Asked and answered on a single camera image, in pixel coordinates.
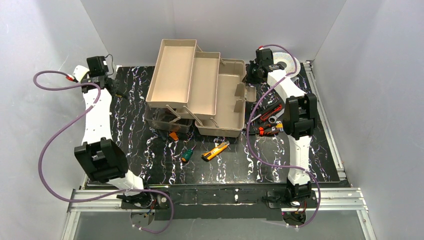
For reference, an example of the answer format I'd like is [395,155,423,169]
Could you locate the translucent brown beige tool box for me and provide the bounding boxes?
[145,39,256,138]

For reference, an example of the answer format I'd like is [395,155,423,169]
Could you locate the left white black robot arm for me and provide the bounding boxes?
[74,56,156,209]

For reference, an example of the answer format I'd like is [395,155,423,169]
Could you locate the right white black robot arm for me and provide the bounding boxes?
[245,44,318,203]

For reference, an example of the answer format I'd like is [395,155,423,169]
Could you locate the red black cutter tool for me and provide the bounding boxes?
[259,103,283,123]

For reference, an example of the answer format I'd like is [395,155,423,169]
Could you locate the orange black scraper tool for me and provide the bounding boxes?
[161,131,179,142]

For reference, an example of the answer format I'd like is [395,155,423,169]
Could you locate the silver wrench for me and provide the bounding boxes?
[251,109,284,124]

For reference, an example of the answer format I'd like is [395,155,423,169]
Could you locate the orange black pliers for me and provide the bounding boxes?
[247,121,284,137]

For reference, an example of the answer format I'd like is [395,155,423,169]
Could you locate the black marbled table mat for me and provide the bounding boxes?
[85,62,341,187]

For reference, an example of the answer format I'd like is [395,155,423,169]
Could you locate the yellow black utility knife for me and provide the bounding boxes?
[201,141,230,162]

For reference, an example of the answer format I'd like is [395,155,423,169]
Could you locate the green stubby screwdriver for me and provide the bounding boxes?
[180,145,196,164]

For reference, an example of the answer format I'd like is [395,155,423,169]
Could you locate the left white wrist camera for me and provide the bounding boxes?
[72,65,90,83]

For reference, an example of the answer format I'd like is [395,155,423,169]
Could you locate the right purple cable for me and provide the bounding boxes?
[245,43,322,229]

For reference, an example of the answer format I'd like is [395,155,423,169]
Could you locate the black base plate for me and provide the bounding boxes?
[120,183,319,222]

